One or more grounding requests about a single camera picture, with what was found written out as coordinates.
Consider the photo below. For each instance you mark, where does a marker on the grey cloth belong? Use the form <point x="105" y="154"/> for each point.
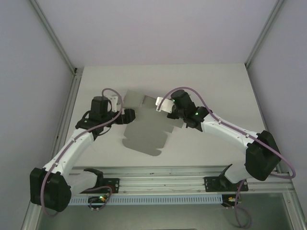
<point x="146" y="134"/>

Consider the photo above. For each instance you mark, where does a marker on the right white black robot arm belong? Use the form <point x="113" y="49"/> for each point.
<point x="230" y="130"/>

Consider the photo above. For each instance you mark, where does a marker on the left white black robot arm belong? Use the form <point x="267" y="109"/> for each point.
<point x="79" y="146"/>

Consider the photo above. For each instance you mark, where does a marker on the left controller board with LEDs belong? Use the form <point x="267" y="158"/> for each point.
<point x="100" y="198"/>

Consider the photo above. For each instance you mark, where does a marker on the right controller board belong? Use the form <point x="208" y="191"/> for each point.
<point x="230" y="200"/>

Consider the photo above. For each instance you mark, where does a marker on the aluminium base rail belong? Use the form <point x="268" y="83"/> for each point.
<point x="156" y="178"/>

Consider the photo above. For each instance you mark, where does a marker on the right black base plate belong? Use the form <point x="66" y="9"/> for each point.
<point x="213" y="184"/>

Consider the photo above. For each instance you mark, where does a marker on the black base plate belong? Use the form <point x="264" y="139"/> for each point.
<point x="213" y="184"/>
<point x="112" y="185"/>

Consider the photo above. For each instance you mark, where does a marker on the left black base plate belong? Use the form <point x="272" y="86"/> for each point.
<point x="112" y="185"/>

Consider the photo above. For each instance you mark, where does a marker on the left aluminium frame post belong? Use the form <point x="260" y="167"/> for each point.
<point x="60" y="48"/>

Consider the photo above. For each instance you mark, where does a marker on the aluminium frame post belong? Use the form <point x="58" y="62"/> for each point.
<point x="60" y="48"/>
<point x="263" y="36"/>

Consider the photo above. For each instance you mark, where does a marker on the right aluminium frame post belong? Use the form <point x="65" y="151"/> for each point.
<point x="263" y="36"/>

